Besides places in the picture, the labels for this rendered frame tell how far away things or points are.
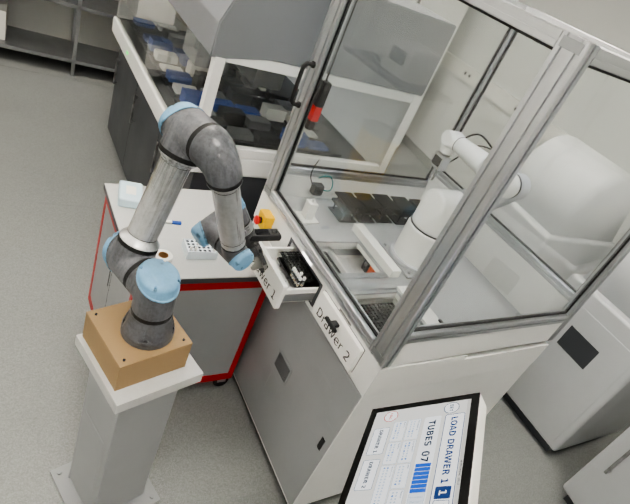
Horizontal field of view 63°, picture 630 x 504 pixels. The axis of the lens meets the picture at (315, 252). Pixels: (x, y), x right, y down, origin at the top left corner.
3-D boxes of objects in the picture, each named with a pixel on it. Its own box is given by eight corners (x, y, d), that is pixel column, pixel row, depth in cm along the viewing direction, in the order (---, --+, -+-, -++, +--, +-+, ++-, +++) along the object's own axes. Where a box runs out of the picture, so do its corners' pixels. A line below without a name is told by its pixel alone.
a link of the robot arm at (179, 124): (118, 295, 142) (201, 120, 123) (91, 262, 149) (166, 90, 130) (153, 291, 152) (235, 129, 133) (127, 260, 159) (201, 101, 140)
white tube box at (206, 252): (186, 259, 201) (188, 251, 199) (181, 245, 206) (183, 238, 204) (216, 259, 207) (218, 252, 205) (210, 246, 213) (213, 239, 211)
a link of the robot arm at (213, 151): (252, 140, 124) (261, 261, 162) (224, 117, 128) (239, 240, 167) (212, 161, 119) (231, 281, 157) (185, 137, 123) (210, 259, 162)
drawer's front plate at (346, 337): (347, 372, 175) (360, 351, 169) (311, 312, 194) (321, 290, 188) (351, 372, 176) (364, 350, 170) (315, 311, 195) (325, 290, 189)
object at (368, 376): (362, 397, 171) (381, 368, 163) (253, 215, 236) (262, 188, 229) (532, 362, 224) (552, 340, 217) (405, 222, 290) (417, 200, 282)
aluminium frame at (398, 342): (380, 368, 163) (591, 42, 108) (262, 188, 229) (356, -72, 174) (552, 340, 217) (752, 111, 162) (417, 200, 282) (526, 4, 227)
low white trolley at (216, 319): (103, 411, 221) (134, 279, 181) (83, 309, 261) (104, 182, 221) (228, 391, 254) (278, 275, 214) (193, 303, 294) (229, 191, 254)
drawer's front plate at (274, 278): (274, 309, 187) (284, 287, 181) (246, 258, 205) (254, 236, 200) (278, 309, 188) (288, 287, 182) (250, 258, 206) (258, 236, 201)
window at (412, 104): (378, 338, 167) (556, 49, 117) (276, 190, 222) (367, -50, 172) (379, 338, 168) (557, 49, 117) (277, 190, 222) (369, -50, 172)
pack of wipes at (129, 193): (141, 210, 215) (143, 201, 212) (116, 206, 211) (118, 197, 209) (141, 191, 226) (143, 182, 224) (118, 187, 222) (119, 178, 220)
